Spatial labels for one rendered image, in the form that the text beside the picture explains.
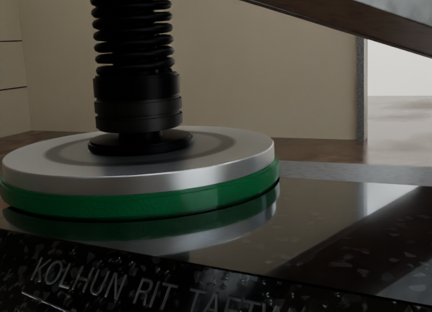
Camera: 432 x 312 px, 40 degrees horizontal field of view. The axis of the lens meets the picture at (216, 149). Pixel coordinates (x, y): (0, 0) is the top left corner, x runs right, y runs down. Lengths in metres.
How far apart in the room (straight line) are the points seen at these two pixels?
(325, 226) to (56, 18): 6.27
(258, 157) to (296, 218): 0.07
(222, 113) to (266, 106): 0.46
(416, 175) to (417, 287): 0.21
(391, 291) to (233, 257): 0.08
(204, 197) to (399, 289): 0.16
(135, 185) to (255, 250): 0.10
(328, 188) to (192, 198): 0.11
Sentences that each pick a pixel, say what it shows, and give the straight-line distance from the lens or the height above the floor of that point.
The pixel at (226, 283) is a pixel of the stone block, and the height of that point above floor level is 0.82.
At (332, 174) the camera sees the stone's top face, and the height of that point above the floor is 0.82.
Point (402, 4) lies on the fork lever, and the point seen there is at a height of 0.95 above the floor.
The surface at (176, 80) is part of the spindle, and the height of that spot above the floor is 0.90.
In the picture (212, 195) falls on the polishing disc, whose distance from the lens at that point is 0.39.
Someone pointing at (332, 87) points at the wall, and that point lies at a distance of 5.27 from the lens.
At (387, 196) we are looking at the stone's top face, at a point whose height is 0.82.
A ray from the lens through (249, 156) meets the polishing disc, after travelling 0.41.
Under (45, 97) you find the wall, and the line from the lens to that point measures 6.74.
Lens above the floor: 0.93
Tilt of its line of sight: 11 degrees down
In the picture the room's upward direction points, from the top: 3 degrees counter-clockwise
